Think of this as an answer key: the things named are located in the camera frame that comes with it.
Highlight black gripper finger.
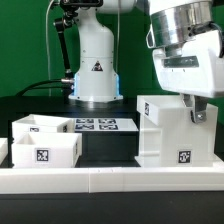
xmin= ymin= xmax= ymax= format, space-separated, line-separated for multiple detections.
xmin=183 ymin=94 xmax=207 ymax=124

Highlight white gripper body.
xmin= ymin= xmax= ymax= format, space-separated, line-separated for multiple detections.
xmin=153 ymin=31 xmax=224 ymax=98

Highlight white drawer cabinet box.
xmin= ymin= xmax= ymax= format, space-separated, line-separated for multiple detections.
xmin=135 ymin=95 xmax=218 ymax=167

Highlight white front drawer with knob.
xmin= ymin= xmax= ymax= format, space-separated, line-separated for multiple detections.
xmin=12 ymin=132 xmax=82 ymax=168

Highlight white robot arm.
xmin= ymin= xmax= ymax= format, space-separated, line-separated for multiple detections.
xmin=60 ymin=0 xmax=224 ymax=123

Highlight white rear drawer tray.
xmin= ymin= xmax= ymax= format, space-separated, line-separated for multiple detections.
xmin=12 ymin=114 xmax=74 ymax=139

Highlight white fiducial marker plate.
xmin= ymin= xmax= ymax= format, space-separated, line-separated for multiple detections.
xmin=73 ymin=118 xmax=138 ymax=132

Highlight white U-shaped fence rail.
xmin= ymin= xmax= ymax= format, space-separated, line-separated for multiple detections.
xmin=0 ymin=137 xmax=224 ymax=195

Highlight black cable bundle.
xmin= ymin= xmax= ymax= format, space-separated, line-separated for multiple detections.
xmin=14 ymin=78 xmax=75 ymax=97

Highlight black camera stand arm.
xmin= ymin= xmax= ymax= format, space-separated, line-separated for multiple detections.
xmin=53 ymin=0 xmax=103 ymax=88

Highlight white thin cable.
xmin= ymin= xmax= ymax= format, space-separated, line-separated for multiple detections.
xmin=45 ymin=0 xmax=56 ymax=97

